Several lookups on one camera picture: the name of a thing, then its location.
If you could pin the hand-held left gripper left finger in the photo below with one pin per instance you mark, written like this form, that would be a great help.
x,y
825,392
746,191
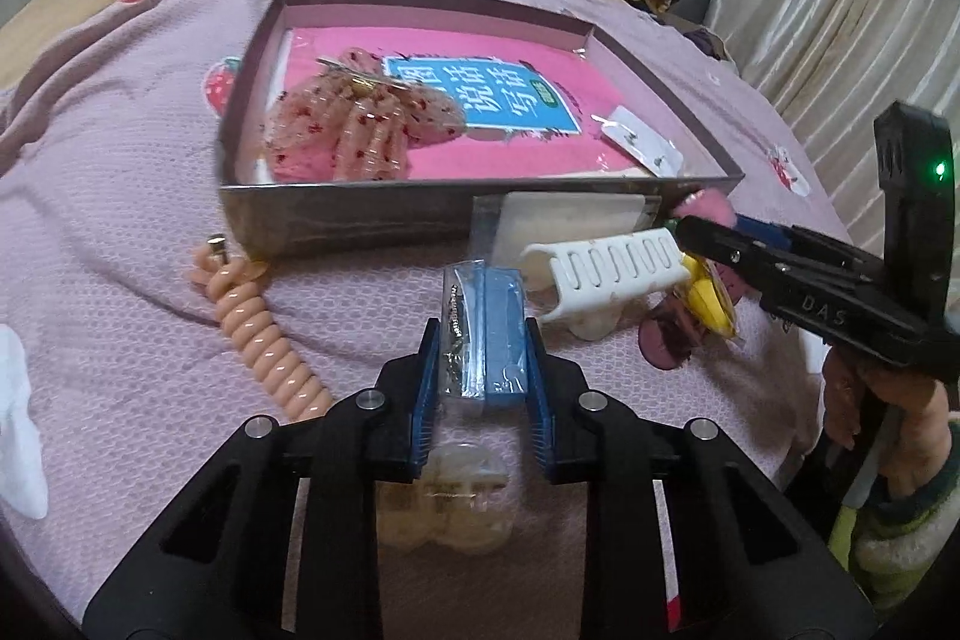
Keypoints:
x,y
424,400

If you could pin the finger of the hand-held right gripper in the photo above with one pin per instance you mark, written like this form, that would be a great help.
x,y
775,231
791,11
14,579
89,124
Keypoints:
x,y
720,246
817,242

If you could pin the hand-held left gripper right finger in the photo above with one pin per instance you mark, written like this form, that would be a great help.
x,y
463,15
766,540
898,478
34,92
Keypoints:
x,y
538,400

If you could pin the small blue box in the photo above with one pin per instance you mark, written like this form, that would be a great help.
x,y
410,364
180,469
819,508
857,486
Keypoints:
x,y
504,340

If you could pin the grey cardboard box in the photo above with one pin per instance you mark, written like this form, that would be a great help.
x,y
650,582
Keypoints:
x,y
360,220

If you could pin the person's right hand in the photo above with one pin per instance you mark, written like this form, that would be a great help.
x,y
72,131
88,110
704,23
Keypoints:
x,y
919,434

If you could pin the yellow trinket in clear packet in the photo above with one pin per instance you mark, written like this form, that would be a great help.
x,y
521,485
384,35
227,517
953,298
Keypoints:
x,y
709,304

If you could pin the mauve round hair clip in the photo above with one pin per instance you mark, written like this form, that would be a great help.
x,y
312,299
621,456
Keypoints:
x,y
664,344

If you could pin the white claw clip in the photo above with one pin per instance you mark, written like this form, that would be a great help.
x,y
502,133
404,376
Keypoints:
x,y
600,259

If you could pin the cream claw clip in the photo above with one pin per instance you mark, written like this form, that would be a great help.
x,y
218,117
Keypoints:
x,y
457,520

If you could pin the pink book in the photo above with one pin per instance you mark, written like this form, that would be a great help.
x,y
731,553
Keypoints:
x,y
540,149

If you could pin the metal hair clip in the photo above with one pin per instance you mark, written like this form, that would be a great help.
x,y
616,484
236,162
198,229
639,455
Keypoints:
x,y
360,74

